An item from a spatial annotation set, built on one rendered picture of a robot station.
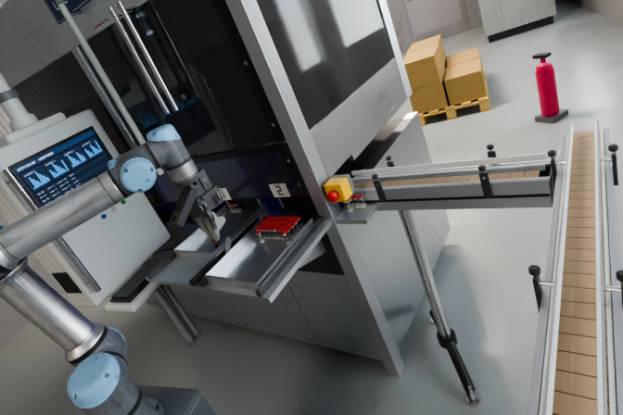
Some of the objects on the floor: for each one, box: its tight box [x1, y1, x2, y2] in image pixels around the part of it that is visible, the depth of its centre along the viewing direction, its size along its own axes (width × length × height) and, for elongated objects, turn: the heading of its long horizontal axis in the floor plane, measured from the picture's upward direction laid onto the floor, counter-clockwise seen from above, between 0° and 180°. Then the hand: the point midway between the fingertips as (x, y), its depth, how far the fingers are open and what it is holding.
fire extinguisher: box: [532, 52, 568, 123], centre depth 328 cm, size 25×25×57 cm
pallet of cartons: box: [403, 34, 490, 126], centre depth 453 cm, size 86×120×71 cm
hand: (214, 238), depth 116 cm, fingers closed
